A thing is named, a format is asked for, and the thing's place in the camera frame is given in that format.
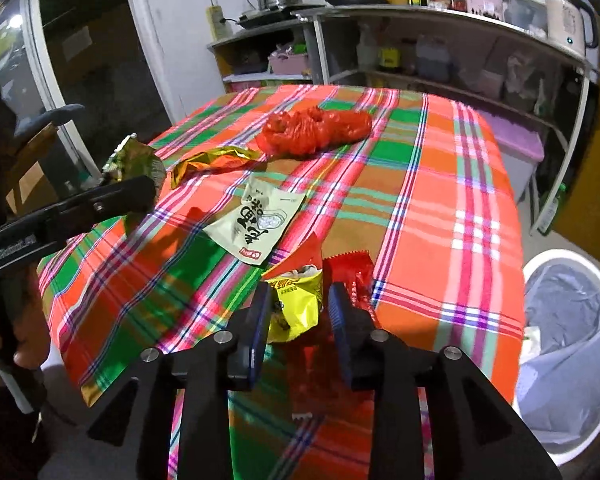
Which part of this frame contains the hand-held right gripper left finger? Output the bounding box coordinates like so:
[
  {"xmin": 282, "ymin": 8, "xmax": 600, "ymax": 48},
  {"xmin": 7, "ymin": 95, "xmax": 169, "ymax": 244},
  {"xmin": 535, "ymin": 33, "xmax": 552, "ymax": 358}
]
[{"xmin": 86, "ymin": 282, "xmax": 275, "ymax": 480}]

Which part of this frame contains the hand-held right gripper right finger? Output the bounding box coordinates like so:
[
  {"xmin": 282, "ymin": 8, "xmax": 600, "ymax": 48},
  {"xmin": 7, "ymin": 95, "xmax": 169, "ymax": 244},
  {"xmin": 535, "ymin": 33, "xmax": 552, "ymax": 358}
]
[{"xmin": 327, "ymin": 281, "xmax": 563, "ymax": 480}]

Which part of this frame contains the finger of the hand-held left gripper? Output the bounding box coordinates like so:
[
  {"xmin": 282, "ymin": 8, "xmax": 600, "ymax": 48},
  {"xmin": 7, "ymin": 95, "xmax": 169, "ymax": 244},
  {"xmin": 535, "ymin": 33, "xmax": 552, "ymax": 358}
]
[{"xmin": 45, "ymin": 176, "xmax": 160, "ymax": 237}]

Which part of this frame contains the gold green snack wrapper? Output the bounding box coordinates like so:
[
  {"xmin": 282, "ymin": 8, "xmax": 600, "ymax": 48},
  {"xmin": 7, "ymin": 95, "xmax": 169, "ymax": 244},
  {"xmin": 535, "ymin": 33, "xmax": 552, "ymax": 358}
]
[{"xmin": 101, "ymin": 133, "xmax": 167, "ymax": 191}]

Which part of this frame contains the yellow snack packet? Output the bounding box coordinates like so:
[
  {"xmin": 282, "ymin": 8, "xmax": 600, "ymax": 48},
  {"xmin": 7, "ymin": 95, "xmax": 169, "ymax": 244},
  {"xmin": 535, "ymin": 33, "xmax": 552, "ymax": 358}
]
[{"xmin": 262, "ymin": 265, "xmax": 326, "ymax": 343}]

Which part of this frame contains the red snack wrapper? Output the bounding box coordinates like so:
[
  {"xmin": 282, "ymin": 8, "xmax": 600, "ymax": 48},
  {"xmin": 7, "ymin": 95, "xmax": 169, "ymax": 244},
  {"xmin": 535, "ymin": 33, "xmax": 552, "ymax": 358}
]
[{"xmin": 280, "ymin": 236, "xmax": 381, "ymax": 421}]

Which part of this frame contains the white trash bin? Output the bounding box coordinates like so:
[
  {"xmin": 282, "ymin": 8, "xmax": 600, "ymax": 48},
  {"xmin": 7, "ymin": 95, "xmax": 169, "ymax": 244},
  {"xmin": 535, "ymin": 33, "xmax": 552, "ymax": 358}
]
[{"xmin": 515, "ymin": 252, "xmax": 600, "ymax": 468}]

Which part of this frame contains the person's left hand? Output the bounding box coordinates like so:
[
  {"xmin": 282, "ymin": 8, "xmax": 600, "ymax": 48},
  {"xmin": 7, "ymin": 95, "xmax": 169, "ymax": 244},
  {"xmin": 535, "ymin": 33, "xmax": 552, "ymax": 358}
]
[{"xmin": 10, "ymin": 269, "xmax": 52, "ymax": 372}]

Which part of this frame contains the gold orange snack wrapper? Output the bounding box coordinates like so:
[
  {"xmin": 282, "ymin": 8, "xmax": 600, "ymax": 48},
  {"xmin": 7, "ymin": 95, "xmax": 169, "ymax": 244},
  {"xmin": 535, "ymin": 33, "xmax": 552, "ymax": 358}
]
[{"xmin": 170, "ymin": 146, "xmax": 261, "ymax": 190}]

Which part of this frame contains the grey padded seat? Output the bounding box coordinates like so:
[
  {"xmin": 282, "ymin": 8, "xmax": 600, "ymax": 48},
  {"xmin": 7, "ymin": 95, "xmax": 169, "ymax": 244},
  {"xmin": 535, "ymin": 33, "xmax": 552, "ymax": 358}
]
[{"xmin": 0, "ymin": 77, "xmax": 86, "ymax": 211}]

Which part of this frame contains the white green snack packet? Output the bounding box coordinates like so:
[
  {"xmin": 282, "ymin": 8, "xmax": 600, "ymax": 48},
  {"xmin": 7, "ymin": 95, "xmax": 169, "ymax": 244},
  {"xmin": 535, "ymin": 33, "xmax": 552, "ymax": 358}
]
[{"xmin": 202, "ymin": 175, "xmax": 306, "ymax": 266}]

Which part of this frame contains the plaid tablecloth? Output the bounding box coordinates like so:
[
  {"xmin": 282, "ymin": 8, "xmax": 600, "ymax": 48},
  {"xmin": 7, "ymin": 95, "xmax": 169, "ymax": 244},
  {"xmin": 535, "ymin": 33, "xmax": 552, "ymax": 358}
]
[{"xmin": 37, "ymin": 84, "xmax": 526, "ymax": 480}]

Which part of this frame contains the low wooden shelf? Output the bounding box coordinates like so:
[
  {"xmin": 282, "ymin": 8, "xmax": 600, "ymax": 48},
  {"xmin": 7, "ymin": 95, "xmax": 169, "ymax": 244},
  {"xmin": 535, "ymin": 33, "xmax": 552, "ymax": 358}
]
[{"xmin": 207, "ymin": 20, "xmax": 313, "ymax": 93}]

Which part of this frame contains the pale power strip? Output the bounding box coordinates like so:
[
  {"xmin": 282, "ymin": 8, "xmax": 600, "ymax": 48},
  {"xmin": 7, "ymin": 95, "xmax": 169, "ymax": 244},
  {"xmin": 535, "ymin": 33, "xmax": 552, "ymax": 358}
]
[{"xmin": 207, "ymin": 5, "xmax": 231, "ymax": 41}]

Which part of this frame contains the red plastic bag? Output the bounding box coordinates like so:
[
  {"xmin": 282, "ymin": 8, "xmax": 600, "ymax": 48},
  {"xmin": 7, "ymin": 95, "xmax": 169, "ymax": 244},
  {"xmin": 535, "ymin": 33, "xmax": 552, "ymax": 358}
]
[{"xmin": 256, "ymin": 105, "xmax": 373, "ymax": 157}]

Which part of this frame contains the pink basket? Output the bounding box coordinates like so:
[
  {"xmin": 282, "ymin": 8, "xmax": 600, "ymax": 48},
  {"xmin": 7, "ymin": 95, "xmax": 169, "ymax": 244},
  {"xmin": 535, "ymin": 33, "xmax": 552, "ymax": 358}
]
[{"xmin": 269, "ymin": 47, "xmax": 311, "ymax": 75}]

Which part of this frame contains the clear bin liner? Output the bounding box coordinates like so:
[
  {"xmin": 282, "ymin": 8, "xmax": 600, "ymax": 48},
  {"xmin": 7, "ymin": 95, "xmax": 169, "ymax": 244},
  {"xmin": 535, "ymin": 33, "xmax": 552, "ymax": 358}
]
[{"xmin": 517, "ymin": 262, "xmax": 600, "ymax": 446}]

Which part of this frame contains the black induction cooker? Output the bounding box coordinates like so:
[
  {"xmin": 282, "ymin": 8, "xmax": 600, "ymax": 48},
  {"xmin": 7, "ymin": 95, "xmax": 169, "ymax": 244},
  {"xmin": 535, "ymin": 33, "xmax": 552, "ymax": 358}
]
[{"xmin": 237, "ymin": 4, "xmax": 326, "ymax": 30}]

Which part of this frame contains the storage box with purple lid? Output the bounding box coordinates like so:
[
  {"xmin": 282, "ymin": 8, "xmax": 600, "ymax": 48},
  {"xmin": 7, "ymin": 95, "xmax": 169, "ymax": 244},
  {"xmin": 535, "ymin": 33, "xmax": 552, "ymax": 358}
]
[{"xmin": 482, "ymin": 115, "xmax": 546, "ymax": 201}]

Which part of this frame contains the bottle with yellow label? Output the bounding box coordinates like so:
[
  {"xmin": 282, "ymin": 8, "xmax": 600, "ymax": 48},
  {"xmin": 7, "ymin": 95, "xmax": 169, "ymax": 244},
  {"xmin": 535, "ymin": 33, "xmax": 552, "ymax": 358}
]
[{"xmin": 377, "ymin": 42, "xmax": 401, "ymax": 72}]

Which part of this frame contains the blue plastic jug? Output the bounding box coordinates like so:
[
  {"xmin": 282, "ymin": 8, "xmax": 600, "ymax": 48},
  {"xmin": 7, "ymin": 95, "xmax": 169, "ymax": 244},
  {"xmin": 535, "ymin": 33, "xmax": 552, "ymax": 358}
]
[{"xmin": 414, "ymin": 35, "xmax": 453, "ymax": 81}]

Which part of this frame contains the yellow wooden door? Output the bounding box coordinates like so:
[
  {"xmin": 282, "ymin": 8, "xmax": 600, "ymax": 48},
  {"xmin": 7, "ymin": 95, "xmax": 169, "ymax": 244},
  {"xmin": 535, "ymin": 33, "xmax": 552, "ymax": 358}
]
[{"xmin": 552, "ymin": 60, "xmax": 600, "ymax": 261}]

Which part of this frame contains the grey shelf unit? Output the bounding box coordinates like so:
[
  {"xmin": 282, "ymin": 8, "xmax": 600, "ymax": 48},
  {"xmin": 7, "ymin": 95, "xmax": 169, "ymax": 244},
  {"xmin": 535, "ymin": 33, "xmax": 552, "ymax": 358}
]
[{"xmin": 291, "ymin": 4, "xmax": 600, "ymax": 236}]

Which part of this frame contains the pink utensil holder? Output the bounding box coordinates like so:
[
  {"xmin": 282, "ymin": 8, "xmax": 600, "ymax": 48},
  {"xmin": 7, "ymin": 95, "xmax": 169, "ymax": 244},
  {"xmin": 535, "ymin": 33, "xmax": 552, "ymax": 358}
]
[{"xmin": 466, "ymin": 0, "xmax": 503, "ymax": 20}]

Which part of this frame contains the clear plastic container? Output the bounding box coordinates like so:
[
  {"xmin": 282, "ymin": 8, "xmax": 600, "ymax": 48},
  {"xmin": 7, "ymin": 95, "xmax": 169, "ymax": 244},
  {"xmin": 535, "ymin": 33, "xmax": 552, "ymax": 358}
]
[{"xmin": 502, "ymin": 0, "xmax": 548, "ymax": 31}]

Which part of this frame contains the white electric kettle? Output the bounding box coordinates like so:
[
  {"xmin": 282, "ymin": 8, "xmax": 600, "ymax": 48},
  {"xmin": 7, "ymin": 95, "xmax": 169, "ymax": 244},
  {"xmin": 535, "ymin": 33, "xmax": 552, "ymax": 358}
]
[{"xmin": 540, "ymin": 0, "xmax": 600, "ymax": 57}]

